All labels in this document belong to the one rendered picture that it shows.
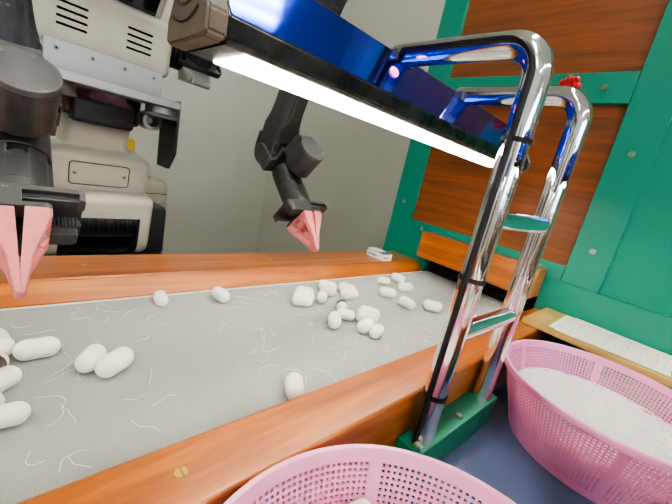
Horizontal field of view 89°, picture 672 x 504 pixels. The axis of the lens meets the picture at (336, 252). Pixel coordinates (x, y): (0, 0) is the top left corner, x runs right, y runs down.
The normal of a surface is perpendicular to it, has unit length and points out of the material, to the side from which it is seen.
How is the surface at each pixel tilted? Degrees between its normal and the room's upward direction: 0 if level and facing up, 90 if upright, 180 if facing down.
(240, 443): 0
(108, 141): 98
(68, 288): 45
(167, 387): 0
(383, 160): 90
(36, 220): 62
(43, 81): 41
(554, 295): 90
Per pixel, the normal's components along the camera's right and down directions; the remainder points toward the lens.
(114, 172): 0.68, 0.44
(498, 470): 0.21, -0.95
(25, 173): 0.74, -0.50
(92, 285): 0.62, -0.45
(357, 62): 0.67, -0.24
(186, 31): -0.73, 0.01
